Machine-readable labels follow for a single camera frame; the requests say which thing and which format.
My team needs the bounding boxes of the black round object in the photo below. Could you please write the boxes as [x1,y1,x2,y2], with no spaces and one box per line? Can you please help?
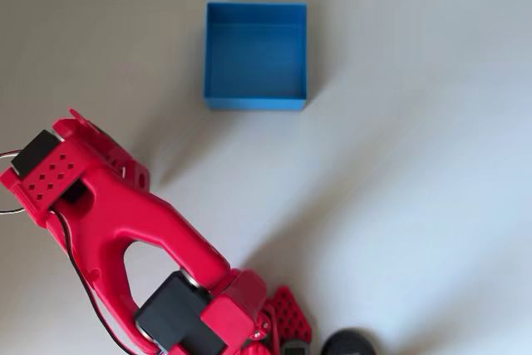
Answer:
[321,328,377,355]

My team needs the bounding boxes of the blue box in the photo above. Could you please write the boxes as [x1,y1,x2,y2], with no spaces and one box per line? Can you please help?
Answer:
[202,0,309,113]

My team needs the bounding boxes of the black arm servo cable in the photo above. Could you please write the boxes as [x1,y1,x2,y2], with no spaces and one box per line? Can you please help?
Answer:
[0,149,140,355]

